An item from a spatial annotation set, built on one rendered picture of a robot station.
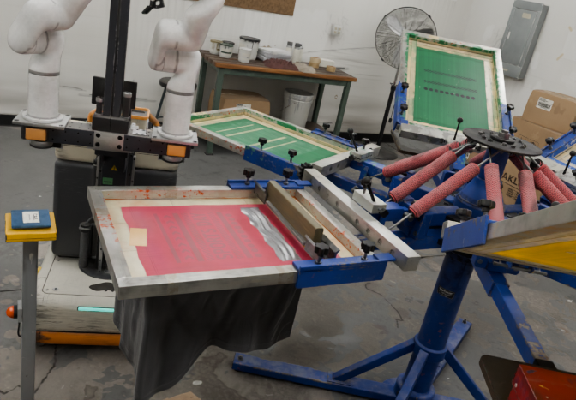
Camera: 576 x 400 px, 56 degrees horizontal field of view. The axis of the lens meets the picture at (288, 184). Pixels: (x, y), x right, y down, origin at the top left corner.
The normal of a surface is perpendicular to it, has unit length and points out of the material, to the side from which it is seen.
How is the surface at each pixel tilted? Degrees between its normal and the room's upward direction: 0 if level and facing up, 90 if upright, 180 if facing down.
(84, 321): 90
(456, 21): 90
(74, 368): 0
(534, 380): 0
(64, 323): 90
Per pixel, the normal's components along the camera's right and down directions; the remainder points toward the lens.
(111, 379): 0.19, -0.91
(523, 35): -0.88, 0.00
